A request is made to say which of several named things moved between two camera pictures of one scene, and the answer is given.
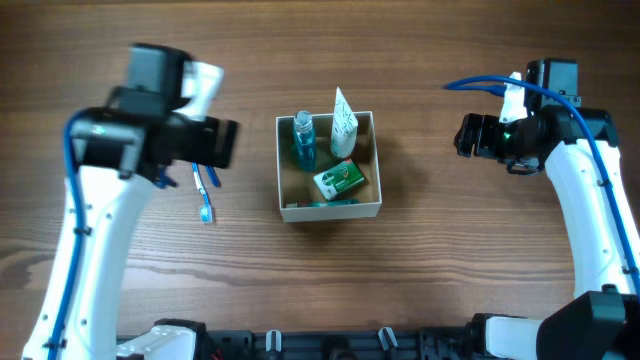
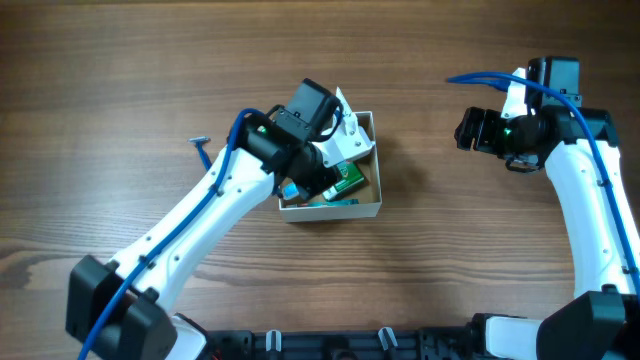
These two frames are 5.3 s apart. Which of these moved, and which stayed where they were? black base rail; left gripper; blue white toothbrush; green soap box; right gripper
Moved: blue white toothbrush; left gripper
Stayed: black base rail; green soap box; right gripper
